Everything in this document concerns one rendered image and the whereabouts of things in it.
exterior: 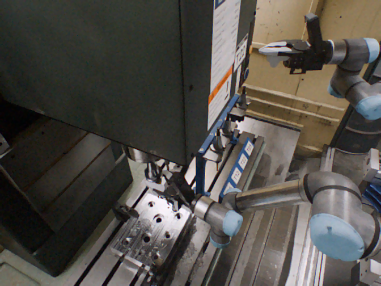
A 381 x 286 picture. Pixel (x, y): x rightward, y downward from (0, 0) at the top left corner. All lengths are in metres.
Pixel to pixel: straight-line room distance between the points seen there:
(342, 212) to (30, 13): 0.80
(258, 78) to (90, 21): 1.34
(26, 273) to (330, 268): 1.81
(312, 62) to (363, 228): 0.51
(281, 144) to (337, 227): 1.19
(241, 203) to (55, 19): 0.76
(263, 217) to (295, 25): 1.01
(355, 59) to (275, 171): 0.98
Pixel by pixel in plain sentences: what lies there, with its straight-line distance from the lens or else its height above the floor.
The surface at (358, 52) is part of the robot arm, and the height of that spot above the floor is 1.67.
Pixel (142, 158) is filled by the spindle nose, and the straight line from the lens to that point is 0.81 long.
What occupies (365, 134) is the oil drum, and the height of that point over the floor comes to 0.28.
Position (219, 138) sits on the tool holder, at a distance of 1.13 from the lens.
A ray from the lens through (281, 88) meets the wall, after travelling 1.77.
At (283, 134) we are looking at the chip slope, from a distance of 1.90.
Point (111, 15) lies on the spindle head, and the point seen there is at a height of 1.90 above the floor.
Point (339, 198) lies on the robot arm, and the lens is 0.78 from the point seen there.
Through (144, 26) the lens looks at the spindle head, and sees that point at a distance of 0.48.
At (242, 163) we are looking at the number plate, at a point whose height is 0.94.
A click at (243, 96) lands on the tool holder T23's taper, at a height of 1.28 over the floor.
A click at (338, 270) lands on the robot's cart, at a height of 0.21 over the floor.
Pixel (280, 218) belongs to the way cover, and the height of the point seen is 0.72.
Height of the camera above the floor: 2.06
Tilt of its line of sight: 46 degrees down
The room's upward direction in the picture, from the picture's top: 1 degrees counter-clockwise
